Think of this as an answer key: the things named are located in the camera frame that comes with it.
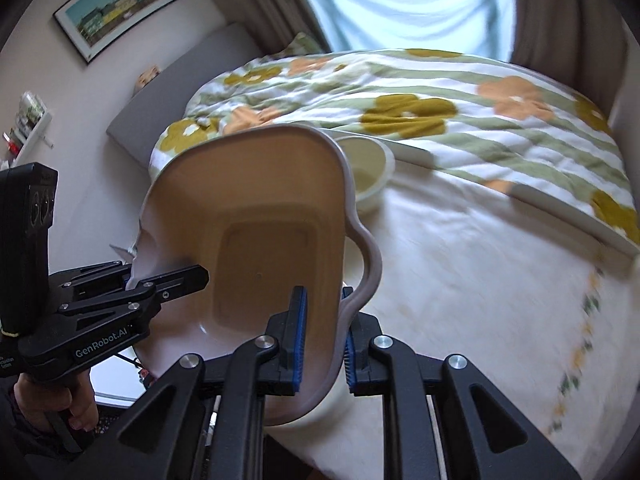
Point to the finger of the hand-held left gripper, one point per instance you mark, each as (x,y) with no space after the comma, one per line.
(165,285)
(95,271)

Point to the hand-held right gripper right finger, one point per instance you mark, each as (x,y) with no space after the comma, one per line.
(349,365)

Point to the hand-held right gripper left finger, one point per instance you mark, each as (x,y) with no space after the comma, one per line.
(299,345)

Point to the pink square bowl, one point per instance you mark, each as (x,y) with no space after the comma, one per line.
(260,240)

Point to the person's left hand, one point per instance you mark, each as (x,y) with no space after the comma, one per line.
(40,402)

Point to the white floral tablecloth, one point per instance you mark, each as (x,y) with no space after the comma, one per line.
(475,300)

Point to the grey headboard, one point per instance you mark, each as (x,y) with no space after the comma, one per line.
(170,100)

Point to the cream round bowl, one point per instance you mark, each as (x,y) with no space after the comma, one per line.
(368,170)

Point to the small plush toy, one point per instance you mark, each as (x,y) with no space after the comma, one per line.
(147,79)

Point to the floral striped quilt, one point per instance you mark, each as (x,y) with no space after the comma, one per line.
(450,125)

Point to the framed landscape picture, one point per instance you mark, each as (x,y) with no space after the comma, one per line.
(120,7)

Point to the green patterned pillow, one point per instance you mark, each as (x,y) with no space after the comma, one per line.
(300,44)

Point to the brown curtain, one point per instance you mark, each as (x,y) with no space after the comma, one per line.
(280,5)
(560,15)

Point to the light blue cloth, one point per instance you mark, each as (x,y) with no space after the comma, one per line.
(405,5)

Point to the white wall shelf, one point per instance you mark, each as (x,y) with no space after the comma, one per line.
(25,125)

